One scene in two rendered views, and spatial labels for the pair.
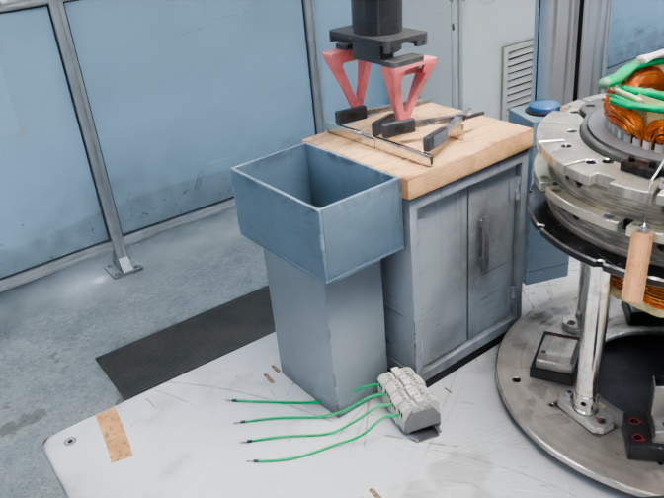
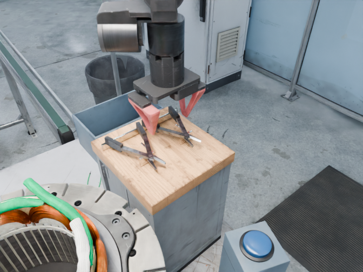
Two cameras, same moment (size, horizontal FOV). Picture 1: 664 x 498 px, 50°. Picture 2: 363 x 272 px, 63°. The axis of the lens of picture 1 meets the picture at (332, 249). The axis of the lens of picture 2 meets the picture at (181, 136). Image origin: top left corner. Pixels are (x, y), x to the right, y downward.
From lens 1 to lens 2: 0.97 m
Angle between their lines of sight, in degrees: 69
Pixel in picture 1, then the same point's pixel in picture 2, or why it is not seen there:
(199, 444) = not seen: hidden behind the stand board
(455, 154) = (118, 161)
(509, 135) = (140, 190)
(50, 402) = (295, 158)
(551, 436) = not seen: outside the picture
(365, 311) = not seen: hidden behind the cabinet
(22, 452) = (265, 158)
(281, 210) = (101, 111)
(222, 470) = (89, 165)
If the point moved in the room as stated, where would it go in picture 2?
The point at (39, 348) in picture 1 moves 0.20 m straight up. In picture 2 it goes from (327, 143) to (336, 122)
